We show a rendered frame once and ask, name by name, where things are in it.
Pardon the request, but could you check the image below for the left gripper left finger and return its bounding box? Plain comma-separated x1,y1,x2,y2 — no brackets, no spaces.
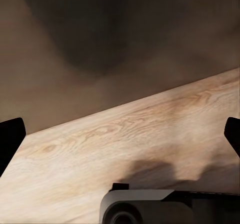
0,117,26,177

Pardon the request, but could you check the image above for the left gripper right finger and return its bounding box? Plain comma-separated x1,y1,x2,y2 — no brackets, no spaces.
224,117,240,157

